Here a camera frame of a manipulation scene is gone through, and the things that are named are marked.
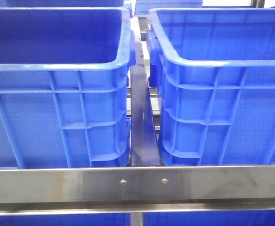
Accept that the blue plastic bin left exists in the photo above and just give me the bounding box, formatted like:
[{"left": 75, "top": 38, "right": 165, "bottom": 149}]
[{"left": 0, "top": 8, "right": 136, "bottom": 169}]

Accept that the blue plastic bin right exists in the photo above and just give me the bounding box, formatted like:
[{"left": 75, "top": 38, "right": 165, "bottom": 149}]
[{"left": 147, "top": 8, "right": 275, "bottom": 166}]

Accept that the steel centre divider rail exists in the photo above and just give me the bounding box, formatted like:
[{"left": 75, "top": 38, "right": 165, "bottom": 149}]
[{"left": 129, "top": 32, "right": 162, "bottom": 167}]

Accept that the stainless steel front rail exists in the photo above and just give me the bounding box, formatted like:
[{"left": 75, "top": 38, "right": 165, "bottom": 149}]
[{"left": 0, "top": 165, "right": 275, "bottom": 215}]

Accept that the blue bin lower right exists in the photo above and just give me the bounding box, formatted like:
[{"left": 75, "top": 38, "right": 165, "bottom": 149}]
[{"left": 144, "top": 210, "right": 275, "bottom": 226}]

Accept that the blue bin far back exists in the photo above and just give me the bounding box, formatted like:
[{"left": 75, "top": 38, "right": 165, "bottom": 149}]
[{"left": 134, "top": 0, "right": 203, "bottom": 16}]

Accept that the blue bin back left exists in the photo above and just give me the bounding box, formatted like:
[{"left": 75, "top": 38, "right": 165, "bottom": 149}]
[{"left": 0, "top": 0, "right": 133, "bottom": 17}]

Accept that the blue bin lower left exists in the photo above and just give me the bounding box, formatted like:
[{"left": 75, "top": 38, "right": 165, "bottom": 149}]
[{"left": 0, "top": 213, "right": 130, "bottom": 226}]

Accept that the blue plastic bin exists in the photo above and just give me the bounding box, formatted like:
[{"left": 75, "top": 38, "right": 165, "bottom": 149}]
[
  {"left": 147, "top": 8, "right": 275, "bottom": 166},
  {"left": 0, "top": 8, "right": 136, "bottom": 169}
]

